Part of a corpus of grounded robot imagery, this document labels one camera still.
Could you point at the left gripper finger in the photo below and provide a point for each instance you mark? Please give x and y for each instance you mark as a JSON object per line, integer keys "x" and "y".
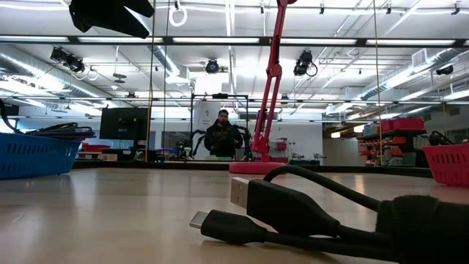
{"x": 144, "y": 7}
{"x": 106, "y": 18}

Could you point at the black ceiling camera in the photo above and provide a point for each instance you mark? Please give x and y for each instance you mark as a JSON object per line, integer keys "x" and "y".
{"x": 58, "y": 54}
{"x": 212, "y": 67}
{"x": 76, "y": 65}
{"x": 303, "y": 63}
{"x": 444, "y": 70}

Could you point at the black monitor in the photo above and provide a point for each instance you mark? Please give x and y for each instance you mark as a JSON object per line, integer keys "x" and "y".
{"x": 124, "y": 122}

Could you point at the black aluminium table frame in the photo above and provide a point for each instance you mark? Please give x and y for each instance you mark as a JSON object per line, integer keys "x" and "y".
{"x": 165, "y": 165}

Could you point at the storage shelf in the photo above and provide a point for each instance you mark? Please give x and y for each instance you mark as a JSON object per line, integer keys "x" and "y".
{"x": 395, "y": 132}

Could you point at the black station frame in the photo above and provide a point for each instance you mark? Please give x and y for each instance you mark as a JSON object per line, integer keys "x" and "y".
{"x": 220, "y": 96}

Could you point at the blue plastic basket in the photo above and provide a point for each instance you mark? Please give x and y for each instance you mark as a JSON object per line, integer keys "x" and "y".
{"x": 36, "y": 157}

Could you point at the red tray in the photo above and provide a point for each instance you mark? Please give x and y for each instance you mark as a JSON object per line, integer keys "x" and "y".
{"x": 96, "y": 147}

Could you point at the black background robot arm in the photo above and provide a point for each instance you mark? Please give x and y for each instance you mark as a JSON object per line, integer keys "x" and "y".
{"x": 246, "y": 143}
{"x": 197, "y": 141}

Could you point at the person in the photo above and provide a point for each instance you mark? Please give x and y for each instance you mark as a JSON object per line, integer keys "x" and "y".
{"x": 221, "y": 137}

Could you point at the red plastic basket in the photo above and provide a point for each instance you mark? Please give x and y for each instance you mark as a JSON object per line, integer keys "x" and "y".
{"x": 447, "y": 165}

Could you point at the red storage bins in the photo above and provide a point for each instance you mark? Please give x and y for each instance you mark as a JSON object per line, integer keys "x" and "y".
{"x": 406, "y": 124}

